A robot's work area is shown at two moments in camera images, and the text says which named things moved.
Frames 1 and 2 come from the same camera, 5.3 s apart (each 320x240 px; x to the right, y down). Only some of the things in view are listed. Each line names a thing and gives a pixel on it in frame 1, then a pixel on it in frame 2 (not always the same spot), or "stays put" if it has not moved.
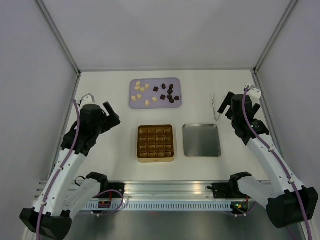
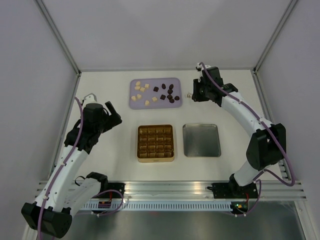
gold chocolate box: x=155 y=143 stays put
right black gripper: x=227 y=101 -> x=196 y=96
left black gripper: x=110 y=121 stays put
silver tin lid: x=201 y=140 stays put
